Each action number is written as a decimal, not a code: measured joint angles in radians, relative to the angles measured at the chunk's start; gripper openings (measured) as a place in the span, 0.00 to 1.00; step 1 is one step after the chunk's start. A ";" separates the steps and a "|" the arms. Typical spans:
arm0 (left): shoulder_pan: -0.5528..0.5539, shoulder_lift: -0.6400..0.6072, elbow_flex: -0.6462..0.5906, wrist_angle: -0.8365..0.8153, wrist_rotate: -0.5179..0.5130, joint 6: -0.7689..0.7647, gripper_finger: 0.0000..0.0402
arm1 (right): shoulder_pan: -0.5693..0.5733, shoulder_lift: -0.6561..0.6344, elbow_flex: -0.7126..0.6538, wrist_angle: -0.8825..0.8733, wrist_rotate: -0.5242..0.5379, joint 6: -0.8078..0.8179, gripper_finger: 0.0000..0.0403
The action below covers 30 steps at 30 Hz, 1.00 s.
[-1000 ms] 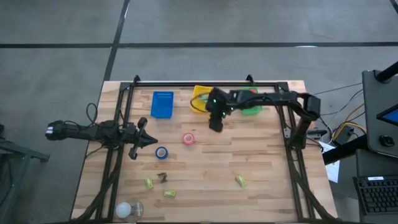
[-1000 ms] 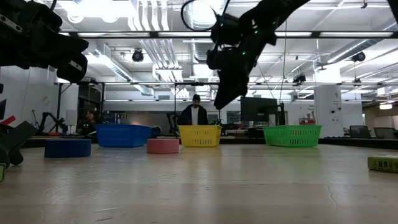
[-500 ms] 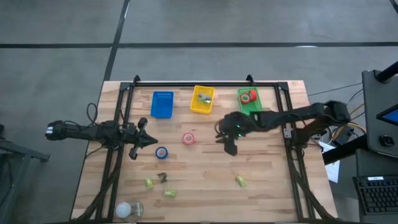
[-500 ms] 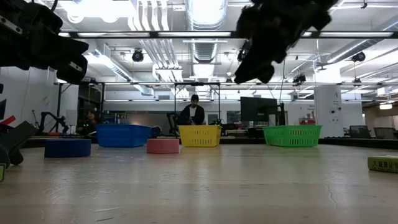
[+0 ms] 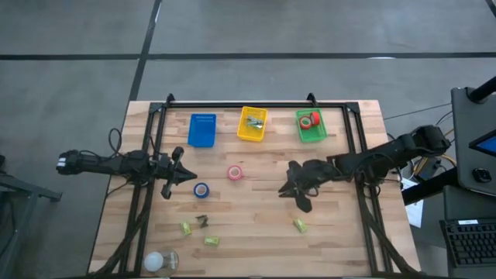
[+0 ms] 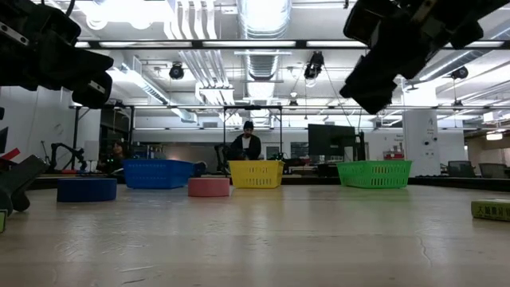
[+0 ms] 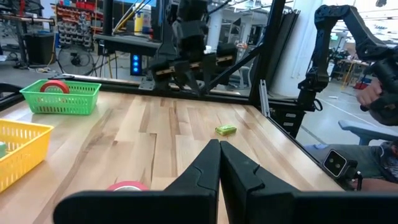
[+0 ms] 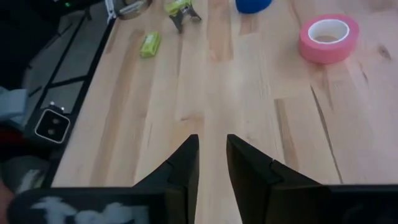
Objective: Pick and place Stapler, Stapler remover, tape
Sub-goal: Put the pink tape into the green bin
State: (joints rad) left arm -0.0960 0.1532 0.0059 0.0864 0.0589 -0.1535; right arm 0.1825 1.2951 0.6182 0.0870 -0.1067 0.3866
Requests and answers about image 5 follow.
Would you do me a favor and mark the yellow plastic basket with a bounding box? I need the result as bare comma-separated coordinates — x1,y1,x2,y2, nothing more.
236,105,269,143

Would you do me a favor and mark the green plastic basket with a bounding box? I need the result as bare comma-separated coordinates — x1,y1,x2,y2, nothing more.
295,108,329,143

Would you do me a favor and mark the black round knob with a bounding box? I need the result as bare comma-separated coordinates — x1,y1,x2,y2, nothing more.
472,167,492,184

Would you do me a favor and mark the white light bulb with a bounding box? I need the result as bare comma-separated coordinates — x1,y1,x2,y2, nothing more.
143,251,165,273

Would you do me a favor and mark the pink tape roll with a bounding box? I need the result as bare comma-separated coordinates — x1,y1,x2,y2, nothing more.
227,164,244,181

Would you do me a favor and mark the yellow cable bundle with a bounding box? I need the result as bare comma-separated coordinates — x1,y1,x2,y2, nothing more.
414,153,458,174

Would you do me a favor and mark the black pole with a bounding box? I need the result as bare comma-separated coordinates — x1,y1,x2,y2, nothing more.
467,75,496,104

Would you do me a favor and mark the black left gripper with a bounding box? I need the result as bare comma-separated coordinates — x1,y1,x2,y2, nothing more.
154,146,198,200

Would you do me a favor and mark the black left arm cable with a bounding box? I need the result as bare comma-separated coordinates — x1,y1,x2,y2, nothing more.
108,127,123,157

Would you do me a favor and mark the white paper sheet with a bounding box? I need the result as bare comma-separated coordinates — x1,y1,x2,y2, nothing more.
397,176,425,229

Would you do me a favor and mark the black laptop keyboard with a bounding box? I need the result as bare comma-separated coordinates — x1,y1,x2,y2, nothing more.
439,219,496,268

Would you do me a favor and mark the grey equipment cart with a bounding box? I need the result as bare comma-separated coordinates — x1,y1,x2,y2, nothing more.
450,87,496,197

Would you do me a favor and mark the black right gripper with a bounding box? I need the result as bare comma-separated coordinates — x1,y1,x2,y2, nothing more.
277,159,343,214

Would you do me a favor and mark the blue plastic basket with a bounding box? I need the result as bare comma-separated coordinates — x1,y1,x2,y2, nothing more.
187,112,217,149

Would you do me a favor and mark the blue tape roll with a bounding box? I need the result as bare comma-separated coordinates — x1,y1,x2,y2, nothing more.
193,182,211,199

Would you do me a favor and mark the black metal rig frame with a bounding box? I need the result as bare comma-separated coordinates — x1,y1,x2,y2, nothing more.
88,92,423,278

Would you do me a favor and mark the tablet screen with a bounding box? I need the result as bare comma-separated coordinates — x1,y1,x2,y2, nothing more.
469,129,496,158

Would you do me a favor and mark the grey metal stand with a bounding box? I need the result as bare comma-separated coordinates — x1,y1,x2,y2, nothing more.
0,154,63,272

